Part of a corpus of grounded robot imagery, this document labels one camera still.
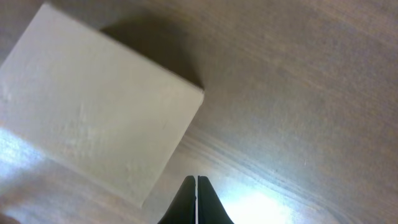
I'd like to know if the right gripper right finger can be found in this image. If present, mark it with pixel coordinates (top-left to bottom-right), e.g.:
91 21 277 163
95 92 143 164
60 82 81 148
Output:
198 176 233 224

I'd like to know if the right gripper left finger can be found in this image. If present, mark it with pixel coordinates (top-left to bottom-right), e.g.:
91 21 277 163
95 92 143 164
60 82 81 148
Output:
158 175 196 224

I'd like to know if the brown cardboard box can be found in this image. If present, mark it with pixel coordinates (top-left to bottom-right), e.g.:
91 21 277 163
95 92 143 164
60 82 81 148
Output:
1 4 204 206

